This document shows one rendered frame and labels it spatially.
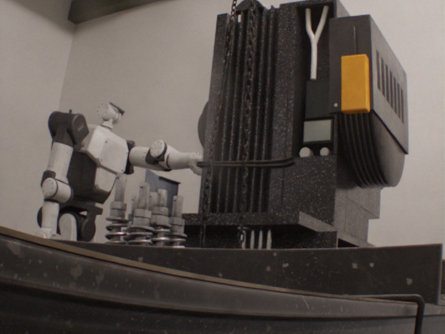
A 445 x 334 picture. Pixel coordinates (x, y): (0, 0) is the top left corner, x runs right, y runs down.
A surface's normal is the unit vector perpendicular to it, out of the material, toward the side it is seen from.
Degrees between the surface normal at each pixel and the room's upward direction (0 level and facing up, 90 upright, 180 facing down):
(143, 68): 90
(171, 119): 90
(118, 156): 99
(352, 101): 90
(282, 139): 90
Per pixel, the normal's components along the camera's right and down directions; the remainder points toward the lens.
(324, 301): 0.87, -0.07
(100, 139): 0.37, -0.19
